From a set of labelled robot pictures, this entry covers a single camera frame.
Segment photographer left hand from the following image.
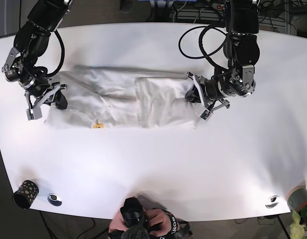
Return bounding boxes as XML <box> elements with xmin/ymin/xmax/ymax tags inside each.
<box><xmin>146</xmin><ymin>209</ymin><xmax>171</xmax><ymax>237</ymax></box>

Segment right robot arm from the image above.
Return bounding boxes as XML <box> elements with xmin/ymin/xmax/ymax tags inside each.
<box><xmin>2</xmin><ymin>0</ymin><xmax>73</xmax><ymax>110</ymax></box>

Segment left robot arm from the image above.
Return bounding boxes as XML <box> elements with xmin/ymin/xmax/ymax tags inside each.
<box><xmin>185</xmin><ymin>0</ymin><xmax>260</xmax><ymax>114</ymax></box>

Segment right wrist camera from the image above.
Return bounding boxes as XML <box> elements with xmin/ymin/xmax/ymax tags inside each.
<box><xmin>26</xmin><ymin>108</ymin><xmax>42</xmax><ymax>120</ymax></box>

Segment right silver table grommet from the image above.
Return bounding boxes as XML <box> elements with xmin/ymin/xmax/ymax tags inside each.
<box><xmin>265</xmin><ymin>196</ymin><xmax>280</xmax><ymax>209</ymax></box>

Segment camera strap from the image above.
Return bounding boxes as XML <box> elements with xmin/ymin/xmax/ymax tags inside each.
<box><xmin>163</xmin><ymin>210</ymin><xmax>193</xmax><ymax>239</ymax></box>

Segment silver table grommet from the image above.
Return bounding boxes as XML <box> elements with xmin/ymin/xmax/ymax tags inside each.
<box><xmin>265</xmin><ymin>196</ymin><xmax>280</xmax><ymax>209</ymax></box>
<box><xmin>47</xmin><ymin>194</ymin><xmax>62</xmax><ymax>207</ymax></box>

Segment black photo camera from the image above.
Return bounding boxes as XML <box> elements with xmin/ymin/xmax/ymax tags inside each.
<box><xmin>108</xmin><ymin>197</ymin><xmax>159</xmax><ymax>239</ymax></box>

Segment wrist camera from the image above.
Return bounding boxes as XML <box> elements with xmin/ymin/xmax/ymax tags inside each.
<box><xmin>199</xmin><ymin>109</ymin><xmax>213</xmax><ymax>120</ymax></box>
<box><xmin>26</xmin><ymin>108</ymin><xmax>42</xmax><ymax>120</ymax></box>

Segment grey plant pot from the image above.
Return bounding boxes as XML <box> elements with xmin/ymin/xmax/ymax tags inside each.
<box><xmin>286</xmin><ymin>186</ymin><xmax>307</xmax><ymax>213</ymax></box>

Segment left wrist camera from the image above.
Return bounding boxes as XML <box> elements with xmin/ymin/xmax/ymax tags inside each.
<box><xmin>199</xmin><ymin>109</ymin><xmax>213</xmax><ymax>120</ymax></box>

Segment tangled black cables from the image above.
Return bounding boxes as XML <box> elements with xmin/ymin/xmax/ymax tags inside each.
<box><xmin>168</xmin><ymin>0</ymin><xmax>298</xmax><ymax>33</ymax></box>

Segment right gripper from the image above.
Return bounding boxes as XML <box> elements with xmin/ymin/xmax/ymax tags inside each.
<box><xmin>25</xmin><ymin>82</ymin><xmax>68</xmax><ymax>110</ymax></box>

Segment photographer right hand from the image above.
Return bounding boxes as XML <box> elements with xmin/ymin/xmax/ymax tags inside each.
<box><xmin>109</xmin><ymin>211</ymin><xmax>126</xmax><ymax>233</ymax></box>

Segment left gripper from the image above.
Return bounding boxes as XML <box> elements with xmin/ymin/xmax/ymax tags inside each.
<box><xmin>185</xmin><ymin>72</ymin><xmax>230</xmax><ymax>112</ymax></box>

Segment white colourful-text T-shirt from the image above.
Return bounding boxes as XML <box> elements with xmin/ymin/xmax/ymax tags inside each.
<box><xmin>45</xmin><ymin>66</ymin><xmax>204</xmax><ymax>129</ymax></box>

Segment left silver table grommet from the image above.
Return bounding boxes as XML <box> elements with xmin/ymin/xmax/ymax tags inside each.
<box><xmin>47</xmin><ymin>194</ymin><xmax>62</xmax><ymax>207</ymax></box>

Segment black gold-spotted cup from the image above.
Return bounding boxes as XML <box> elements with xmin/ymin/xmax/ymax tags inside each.
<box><xmin>12</xmin><ymin>180</ymin><xmax>39</xmax><ymax>210</ymax></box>

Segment green potted plant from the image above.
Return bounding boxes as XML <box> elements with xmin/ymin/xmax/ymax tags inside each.
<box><xmin>290</xmin><ymin>206</ymin><xmax>307</xmax><ymax>239</ymax></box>

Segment fuzzy grey microphone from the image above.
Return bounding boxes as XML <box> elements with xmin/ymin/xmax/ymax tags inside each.
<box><xmin>121</xmin><ymin>225</ymin><xmax>150</xmax><ymax>239</ymax></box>

